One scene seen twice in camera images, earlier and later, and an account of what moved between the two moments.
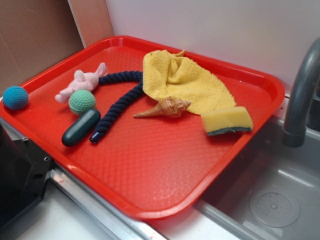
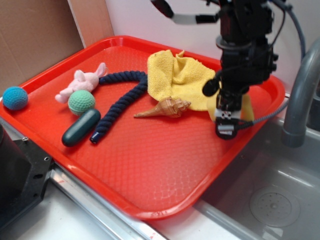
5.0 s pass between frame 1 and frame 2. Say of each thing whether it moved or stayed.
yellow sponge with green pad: moved
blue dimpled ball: stayed
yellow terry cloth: stayed
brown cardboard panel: stayed
